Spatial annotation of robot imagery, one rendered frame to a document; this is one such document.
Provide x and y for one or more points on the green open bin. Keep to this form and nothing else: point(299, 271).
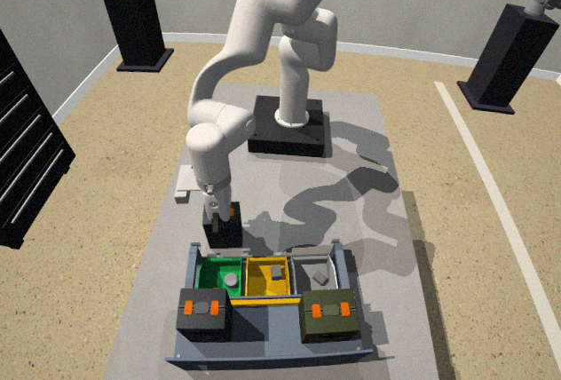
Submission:
point(212, 274)

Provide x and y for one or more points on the olive green case with orange latches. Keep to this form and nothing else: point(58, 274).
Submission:
point(327, 315)

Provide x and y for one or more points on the yellow flat bar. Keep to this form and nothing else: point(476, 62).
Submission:
point(284, 301)

